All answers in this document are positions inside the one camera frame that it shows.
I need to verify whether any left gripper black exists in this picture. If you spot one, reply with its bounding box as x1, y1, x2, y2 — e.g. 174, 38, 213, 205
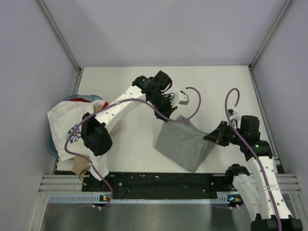
148, 93, 177, 122

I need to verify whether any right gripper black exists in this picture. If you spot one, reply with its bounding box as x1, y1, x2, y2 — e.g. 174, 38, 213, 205
204, 120, 245, 146

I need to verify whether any grey t-shirt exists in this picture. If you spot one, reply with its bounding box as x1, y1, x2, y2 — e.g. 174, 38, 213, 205
154, 115, 216, 173

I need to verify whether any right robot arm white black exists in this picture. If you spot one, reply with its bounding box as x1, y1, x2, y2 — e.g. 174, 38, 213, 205
205, 114, 303, 231

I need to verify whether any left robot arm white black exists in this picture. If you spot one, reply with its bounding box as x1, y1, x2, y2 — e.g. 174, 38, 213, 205
81, 71, 178, 191

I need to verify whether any red t-shirt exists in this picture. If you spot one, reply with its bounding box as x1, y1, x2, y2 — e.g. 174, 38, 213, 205
69, 97, 109, 109

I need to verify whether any white t-shirt with flower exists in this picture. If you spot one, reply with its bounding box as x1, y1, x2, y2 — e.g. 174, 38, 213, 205
47, 100, 103, 177

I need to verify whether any teal plastic basket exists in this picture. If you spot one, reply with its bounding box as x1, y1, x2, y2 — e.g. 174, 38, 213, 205
46, 94, 102, 158

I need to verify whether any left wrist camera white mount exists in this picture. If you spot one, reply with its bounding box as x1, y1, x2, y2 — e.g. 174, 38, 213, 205
172, 87, 190, 106

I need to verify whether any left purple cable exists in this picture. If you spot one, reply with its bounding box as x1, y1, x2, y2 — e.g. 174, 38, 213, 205
64, 87, 202, 210

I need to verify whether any purple cable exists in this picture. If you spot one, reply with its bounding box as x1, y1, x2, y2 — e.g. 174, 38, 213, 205
225, 88, 283, 231
64, 87, 202, 210

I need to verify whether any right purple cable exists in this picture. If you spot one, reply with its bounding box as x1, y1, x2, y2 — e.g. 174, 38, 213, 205
225, 88, 283, 231

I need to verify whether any grey slotted cable duct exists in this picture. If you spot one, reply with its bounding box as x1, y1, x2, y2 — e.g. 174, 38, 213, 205
48, 194, 243, 206

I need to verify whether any aluminium frame front rail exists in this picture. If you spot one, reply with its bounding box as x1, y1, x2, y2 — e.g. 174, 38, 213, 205
38, 174, 301, 194

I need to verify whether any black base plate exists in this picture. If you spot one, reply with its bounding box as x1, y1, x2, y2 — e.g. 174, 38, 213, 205
82, 172, 240, 199

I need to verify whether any left aluminium frame post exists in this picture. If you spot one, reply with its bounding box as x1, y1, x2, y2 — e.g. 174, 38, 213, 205
36, 0, 82, 73

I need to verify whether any aluminium frame post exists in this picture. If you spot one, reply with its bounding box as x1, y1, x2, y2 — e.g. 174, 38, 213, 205
248, 0, 295, 70
36, 0, 82, 73

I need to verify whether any right aluminium frame post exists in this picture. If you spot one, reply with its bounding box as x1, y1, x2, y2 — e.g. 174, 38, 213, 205
248, 0, 295, 70

